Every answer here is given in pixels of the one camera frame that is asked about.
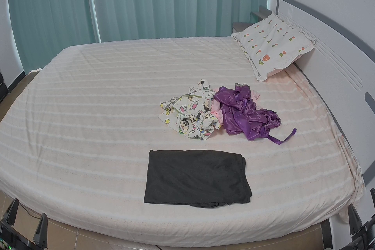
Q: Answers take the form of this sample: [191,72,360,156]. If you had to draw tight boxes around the black T-shirt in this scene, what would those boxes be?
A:
[143,149,253,209]

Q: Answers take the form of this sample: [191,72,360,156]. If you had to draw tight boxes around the white printed pyjama top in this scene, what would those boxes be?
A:
[158,78,223,140]

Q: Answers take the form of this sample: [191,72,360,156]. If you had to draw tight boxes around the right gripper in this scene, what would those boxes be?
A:
[339,187,375,250]

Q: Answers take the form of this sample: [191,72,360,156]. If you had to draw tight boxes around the white printed pillow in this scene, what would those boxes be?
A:
[231,12,317,82]

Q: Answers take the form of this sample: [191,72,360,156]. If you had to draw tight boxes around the bed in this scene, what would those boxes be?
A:
[0,0,375,247]

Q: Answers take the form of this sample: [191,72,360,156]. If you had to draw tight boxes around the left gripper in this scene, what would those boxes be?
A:
[0,198,49,250]

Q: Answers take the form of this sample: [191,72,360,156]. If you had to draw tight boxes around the purple satin garment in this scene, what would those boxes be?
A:
[213,83,298,146]

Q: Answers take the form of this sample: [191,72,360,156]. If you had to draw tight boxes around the black chest of drawers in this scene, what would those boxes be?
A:
[0,70,8,103]

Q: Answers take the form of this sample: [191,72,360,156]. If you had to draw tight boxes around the grey bedside table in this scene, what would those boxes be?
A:
[232,5,275,34]

